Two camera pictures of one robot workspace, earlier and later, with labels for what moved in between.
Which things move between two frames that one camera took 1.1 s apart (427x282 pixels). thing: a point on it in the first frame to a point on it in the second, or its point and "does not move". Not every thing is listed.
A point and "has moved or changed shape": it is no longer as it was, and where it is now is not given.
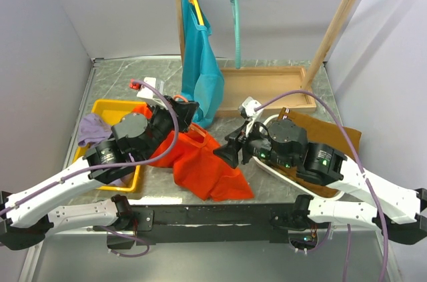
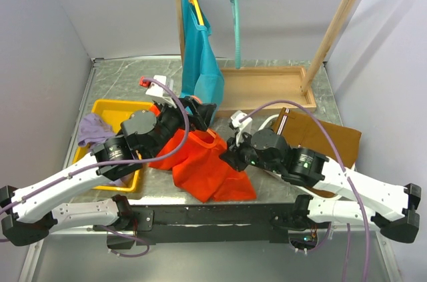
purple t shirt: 92,128 does not move
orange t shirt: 193,157 does not move
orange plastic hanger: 192,127 has moved or changed shape
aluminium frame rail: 345,254 does not move
